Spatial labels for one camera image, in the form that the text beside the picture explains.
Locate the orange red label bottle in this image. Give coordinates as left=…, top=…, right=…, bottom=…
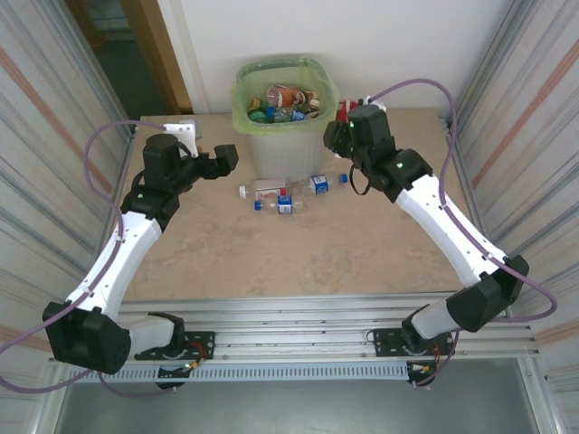
left=336, top=99, right=359, bottom=123

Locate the green plastic bottle yellow cap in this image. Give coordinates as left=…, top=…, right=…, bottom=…
left=247, top=99, right=271, bottom=124

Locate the clear bottle red label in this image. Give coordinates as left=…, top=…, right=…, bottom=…
left=238, top=176, right=292, bottom=200

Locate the small water bottle blue label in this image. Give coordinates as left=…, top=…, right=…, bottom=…
left=266, top=106, right=308, bottom=124

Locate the translucent grey waste bin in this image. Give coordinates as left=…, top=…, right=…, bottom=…
left=232, top=56, right=341, bottom=183

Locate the green plastic bin liner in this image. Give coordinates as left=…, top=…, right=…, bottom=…
left=232, top=56, right=341, bottom=136

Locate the ribbed metal side panel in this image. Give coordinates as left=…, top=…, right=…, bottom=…
left=0, top=0, right=137, bottom=434
left=445, top=0, right=579, bottom=434

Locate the short black cable loop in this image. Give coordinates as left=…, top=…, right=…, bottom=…
left=350, top=163, right=377, bottom=197

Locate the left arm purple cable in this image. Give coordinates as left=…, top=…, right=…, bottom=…
left=0, top=120, right=177, bottom=399

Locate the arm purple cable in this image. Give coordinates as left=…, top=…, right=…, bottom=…
left=0, top=120, right=177, bottom=399
left=366, top=79, right=558, bottom=388

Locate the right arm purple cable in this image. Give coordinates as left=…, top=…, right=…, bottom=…
left=366, top=79, right=558, bottom=388

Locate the wooden door frame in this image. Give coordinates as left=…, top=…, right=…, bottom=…
left=119, top=0, right=195, bottom=117

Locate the aluminium rail base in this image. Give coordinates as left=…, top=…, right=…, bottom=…
left=47, top=291, right=542, bottom=363

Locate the slotted grey cable duct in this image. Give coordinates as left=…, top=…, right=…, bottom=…
left=67, top=363, right=408, bottom=384

